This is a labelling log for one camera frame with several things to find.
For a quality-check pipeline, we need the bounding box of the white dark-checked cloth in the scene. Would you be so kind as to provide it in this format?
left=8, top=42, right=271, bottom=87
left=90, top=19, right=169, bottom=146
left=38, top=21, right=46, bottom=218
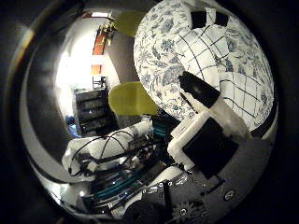
left=174, top=24, right=269, bottom=130

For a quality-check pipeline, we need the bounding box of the yellow-green chair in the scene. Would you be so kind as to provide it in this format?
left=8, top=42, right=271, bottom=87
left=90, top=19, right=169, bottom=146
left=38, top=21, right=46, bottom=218
left=113, top=10, right=148, bottom=38
left=107, top=81, right=159, bottom=117

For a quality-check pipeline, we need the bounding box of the blue floral white tablecloth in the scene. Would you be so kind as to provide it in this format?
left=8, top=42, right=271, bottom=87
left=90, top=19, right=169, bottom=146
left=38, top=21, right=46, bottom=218
left=133, top=0, right=276, bottom=132

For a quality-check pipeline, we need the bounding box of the black shelf unit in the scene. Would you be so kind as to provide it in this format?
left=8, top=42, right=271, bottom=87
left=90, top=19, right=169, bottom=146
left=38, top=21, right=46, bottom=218
left=73, top=88, right=118, bottom=136

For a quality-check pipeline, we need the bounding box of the black cable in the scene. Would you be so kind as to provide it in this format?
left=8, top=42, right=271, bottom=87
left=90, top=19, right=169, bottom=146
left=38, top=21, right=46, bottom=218
left=67, top=130, right=138, bottom=176

